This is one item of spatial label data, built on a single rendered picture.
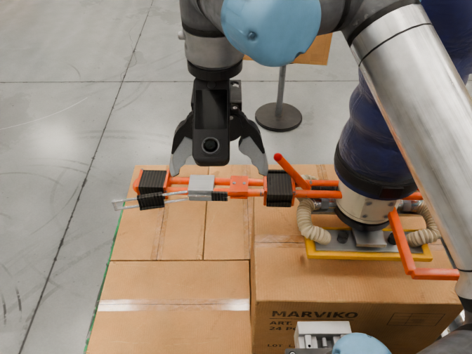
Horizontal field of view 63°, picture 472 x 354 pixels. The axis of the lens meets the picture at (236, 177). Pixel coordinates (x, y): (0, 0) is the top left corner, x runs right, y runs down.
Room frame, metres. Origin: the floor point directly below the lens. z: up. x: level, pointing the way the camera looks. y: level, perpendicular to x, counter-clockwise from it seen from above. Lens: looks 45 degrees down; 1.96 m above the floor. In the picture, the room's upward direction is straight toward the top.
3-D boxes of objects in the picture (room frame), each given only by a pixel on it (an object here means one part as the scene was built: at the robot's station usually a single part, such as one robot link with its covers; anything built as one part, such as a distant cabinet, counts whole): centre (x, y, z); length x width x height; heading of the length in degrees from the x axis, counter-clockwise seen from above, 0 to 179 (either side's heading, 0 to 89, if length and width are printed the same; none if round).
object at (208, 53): (0.45, 0.03, 1.74); 0.08 x 0.08 x 0.05
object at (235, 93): (0.46, 0.03, 1.66); 0.09 x 0.08 x 0.12; 0
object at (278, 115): (2.67, -0.36, 0.31); 0.40 x 0.40 x 0.62
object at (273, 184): (0.73, -0.12, 1.18); 0.10 x 0.08 x 0.06; 178
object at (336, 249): (0.63, -0.37, 1.08); 0.34 x 0.10 x 0.05; 88
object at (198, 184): (0.74, 0.10, 1.17); 0.07 x 0.07 x 0.04; 88
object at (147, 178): (0.75, 0.23, 1.18); 0.08 x 0.07 x 0.05; 88
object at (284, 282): (0.71, -0.36, 0.74); 0.60 x 0.40 x 0.40; 89
